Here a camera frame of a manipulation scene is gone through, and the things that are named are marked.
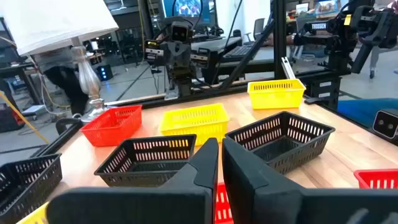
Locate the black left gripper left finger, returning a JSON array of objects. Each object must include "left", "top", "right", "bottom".
[{"left": 45, "top": 137, "right": 220, "bottom": 224}]

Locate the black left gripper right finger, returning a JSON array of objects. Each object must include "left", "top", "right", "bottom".
[{"left": 221, "top": 138, "right": 398, "bottom": 224}]

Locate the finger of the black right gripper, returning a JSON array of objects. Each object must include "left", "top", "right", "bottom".
[
  {"left": 180, "top": 46, "right": 188, "bottom": 78},
  {"left": 171, "top": 46, "right": 180, "bottom": 78}
]

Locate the black plastic slotted basket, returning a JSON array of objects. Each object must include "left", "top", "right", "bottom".
[
  {"left": 0, "top": 153, "right": 63, "bottom": 224},
  {"left": 224, "top": 111, "right": 336, "bottom": 175},
  {"left": 93, "top": 134, "right": 197, "bottom": 188}
]

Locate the red plastic slotted basket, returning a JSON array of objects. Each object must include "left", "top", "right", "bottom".
[
  {"left": 353, "top": 169, "right": 398, "bottom": 190},
  {"left": 214, "top": 182, "right": 234, "bottom": 224},
  {"left": 80, "top": 105, "right": 143, "bottom": 147}
]

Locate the yellow plastic slotted basket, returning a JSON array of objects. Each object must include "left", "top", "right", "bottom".
[
  {"left": 247, "top": 78, "right": 307, "bottom": 110},
  {"left": 159, "top": 103, "right": 230, "bottom": 146},
  {"left": 17, "top": 201, "right": 50, "bottom": 224}
]

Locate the person's forearm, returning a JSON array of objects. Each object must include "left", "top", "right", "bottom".
[{"left": 266, "top": 30, "right": 296, "bottom": 47}]

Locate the black computer box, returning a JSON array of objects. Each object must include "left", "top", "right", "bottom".
[{"left": 95, "top": 63, "right": 114, "bottom": 82}]

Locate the large computer monitor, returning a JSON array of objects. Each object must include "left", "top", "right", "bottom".
[{"left": 162, "top": 0, "right": 213, "bottom": 26}]

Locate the black computer keyboard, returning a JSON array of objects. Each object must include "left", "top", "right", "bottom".
[{"left": 223, "top": 45, "right": 259, "bottom": 60}]

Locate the grey office chair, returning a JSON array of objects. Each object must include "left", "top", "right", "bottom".
[{"left": 252, "top": 17, "right": 266, "bottom": 42}]

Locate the white shade table lamp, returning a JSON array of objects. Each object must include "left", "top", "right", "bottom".
[{"left": 0, "top": 0, "right": 119, "bottom": 124}]

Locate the silver aluminium bar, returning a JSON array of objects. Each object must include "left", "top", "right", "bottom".
[{"left": 281, "top": 57, "right": 296, "bottom": 80}]

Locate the blue floor mat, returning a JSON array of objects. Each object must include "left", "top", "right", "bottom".
[{"left": 337, "top": 98, "right": 398, "bottom": 128}]

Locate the white flat floor box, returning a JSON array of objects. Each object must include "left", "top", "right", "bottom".
[{"left": 21, "top": 105, "right": 47, "bottom": 121}]

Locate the dark side table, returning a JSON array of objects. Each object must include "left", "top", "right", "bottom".
[{"left": 0, "top": 60, "right": 43, "bottom": 106}]

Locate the small computer monitor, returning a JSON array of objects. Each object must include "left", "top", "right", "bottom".
[{"left": 313, "top": 0, "right": 340, "bottom": 16}]

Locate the black red tool case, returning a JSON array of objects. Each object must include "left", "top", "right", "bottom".
[{"left": 0, "top": 102, "right": 25, "bottom": 133}]

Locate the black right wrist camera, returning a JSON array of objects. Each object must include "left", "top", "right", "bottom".
[{"left": 170, "top": 21, "right": 190, "bottom": 43}]

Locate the black hanging cable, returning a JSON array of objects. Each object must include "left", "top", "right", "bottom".
[{"left": 213, "top": 0, "right": 244, "bottom": 85}]

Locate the thick black power cable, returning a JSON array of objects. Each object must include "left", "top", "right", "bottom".
[{"left": 55, "top": 117, "right": 83, "bottom": 136}]

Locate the black table-level depth camera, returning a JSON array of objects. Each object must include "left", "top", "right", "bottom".
[{"left": 372, "top": 108, "right": 398, "bottom": 140}]

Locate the yellow strap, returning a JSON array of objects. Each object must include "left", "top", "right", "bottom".
[{"left": 0, "top": 91, "right": 50, "bottom": 144}]

